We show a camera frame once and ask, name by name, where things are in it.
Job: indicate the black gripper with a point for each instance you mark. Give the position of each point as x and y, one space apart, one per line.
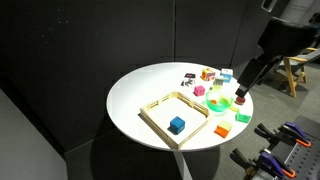
258 70

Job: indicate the blue block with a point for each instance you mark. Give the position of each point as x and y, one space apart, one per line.
177 125

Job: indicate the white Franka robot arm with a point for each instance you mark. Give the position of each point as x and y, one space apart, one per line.
288 36

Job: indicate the grey and yellow block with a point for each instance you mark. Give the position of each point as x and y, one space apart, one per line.
218 81

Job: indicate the green block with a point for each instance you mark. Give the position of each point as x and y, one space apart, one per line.
243 117

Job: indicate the pink block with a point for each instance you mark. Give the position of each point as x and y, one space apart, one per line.
199 90

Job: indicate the orange block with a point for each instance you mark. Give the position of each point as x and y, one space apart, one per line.
222 130

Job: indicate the dark red toy plum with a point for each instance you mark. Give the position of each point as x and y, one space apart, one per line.
240 100

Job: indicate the yellow toy banana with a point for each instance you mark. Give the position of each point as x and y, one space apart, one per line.
233 108

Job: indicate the green plastic bowl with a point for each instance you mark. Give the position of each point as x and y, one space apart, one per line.
219 106

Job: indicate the small orange ball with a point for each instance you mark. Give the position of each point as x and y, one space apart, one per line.
213 101

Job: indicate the multicolour cube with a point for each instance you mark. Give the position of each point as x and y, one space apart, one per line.
208 74

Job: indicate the wooden chair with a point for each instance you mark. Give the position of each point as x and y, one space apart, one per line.
291 71

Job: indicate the wooden slatted tray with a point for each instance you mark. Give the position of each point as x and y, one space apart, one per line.
156 121

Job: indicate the black perforated board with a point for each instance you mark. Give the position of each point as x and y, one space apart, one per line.
306 160

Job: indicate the white table pedestal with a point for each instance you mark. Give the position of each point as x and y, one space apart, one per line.
184 165

